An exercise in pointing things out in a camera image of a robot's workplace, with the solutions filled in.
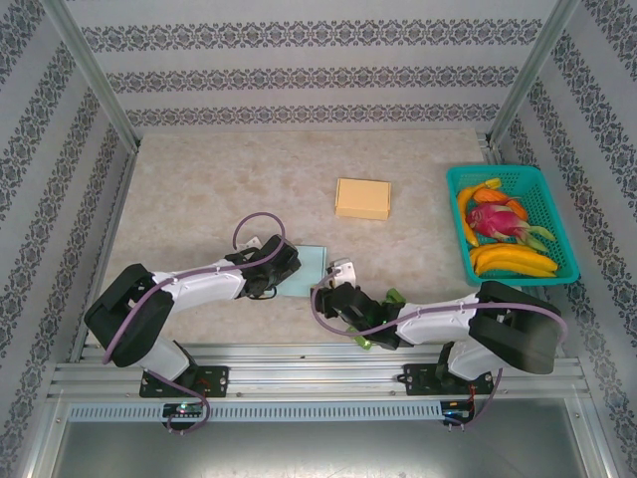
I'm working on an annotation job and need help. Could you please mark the light blue cloth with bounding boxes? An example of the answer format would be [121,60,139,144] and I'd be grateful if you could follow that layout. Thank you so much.
[276,243,329,299]

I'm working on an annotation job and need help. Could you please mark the orange paper box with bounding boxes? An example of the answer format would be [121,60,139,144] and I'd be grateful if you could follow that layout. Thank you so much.
[333,177,393,221]

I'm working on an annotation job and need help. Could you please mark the small curved yellow banana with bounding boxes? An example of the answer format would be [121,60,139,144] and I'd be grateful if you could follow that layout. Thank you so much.
[456,184,483,247]

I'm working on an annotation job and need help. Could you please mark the large yellow banana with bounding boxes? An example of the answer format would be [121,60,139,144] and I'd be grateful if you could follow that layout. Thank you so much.
[470,242,559,273]
[475,258,557,278]

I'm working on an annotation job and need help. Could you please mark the pink dragon fruit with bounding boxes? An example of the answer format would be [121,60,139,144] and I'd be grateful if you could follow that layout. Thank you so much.
[465,201,556,253]

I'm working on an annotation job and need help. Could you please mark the orange carrot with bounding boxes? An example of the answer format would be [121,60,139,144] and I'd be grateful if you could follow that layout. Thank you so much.
[472,185,524,209]

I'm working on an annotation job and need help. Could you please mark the teal plastic basket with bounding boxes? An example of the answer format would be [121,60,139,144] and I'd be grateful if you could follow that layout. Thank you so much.
[445,165,582,288]

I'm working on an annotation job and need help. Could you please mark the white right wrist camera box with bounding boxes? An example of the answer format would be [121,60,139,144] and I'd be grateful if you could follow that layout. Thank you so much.
[325,256,358,289]

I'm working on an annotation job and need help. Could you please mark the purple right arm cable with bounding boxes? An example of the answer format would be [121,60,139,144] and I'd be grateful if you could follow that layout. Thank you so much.
[311,271,569,429]

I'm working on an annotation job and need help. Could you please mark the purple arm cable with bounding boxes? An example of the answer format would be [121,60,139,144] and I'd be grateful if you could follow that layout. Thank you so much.
[311,271,569,429]
[102,212,287,435]

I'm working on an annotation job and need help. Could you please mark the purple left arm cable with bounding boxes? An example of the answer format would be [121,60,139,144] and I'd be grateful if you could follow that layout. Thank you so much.
[102,212,287,435]

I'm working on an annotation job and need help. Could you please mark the aluminium mounting rail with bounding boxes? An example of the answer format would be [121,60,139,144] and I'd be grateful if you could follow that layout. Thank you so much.
[47,343,591,404]

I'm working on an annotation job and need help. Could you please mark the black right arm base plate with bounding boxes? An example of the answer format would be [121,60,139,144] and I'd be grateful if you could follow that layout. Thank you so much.
[405,362,495,397]

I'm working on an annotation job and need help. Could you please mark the slotted grey cable tray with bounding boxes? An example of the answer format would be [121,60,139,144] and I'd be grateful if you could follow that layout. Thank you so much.
[67,401,444,423]

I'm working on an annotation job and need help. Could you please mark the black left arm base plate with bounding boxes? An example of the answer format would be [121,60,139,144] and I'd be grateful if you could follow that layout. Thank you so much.
[139,365,230,398]

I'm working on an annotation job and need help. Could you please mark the aluminium frame post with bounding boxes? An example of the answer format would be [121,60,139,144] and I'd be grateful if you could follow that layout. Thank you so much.
[42,0,143,150]
[485,0,581,150]

